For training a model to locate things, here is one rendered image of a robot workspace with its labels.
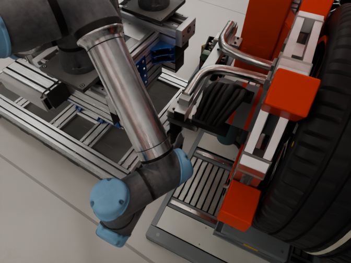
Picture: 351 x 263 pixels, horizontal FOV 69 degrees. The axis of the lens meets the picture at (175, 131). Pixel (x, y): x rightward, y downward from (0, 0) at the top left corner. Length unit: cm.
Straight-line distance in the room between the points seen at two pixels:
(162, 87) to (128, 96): 128
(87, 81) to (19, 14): 52
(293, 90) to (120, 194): 36
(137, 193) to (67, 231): 112
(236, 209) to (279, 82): 30
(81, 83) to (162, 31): 53
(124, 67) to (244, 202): 40
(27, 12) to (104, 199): 34
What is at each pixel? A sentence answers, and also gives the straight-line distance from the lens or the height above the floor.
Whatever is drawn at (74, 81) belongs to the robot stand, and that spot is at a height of 82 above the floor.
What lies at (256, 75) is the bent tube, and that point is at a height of 101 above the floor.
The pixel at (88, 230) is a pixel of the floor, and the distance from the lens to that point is 159.
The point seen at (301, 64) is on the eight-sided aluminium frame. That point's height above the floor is 112.
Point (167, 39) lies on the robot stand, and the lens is 134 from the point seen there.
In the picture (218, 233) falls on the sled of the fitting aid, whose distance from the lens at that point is 136.
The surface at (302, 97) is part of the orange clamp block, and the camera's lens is 49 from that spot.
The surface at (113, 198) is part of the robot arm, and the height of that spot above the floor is 101.
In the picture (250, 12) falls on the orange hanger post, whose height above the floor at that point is 88.
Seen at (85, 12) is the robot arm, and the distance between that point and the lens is 51.
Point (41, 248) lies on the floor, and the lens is 165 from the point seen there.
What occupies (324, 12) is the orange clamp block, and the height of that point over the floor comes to 109.
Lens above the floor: 147
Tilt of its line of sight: 55 degrees down
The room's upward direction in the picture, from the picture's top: straight up
